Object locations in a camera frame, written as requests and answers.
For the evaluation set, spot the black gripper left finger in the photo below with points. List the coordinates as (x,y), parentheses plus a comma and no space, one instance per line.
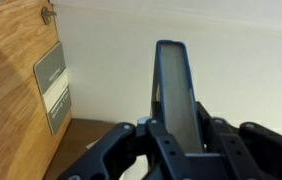
(161,146)

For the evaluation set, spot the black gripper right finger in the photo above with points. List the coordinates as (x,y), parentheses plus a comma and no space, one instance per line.
(241,150)

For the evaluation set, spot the colourful blue-edged book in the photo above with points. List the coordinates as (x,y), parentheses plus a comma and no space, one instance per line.
(177,93)

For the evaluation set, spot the brown cardboard box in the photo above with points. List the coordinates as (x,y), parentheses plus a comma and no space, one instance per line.
(77,133)

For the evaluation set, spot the grey and white card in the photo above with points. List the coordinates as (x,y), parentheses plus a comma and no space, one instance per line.
(54,86)

